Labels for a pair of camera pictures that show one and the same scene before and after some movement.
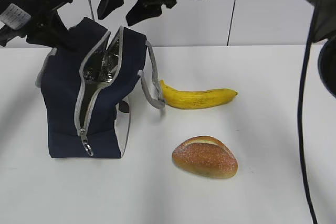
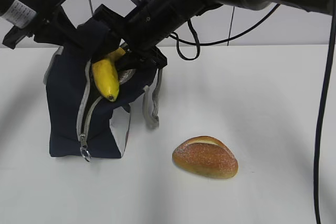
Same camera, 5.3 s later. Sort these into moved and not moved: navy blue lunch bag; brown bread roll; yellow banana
Moved: yellow banana
Not moved: brown bread roll; navy blue lunch bag
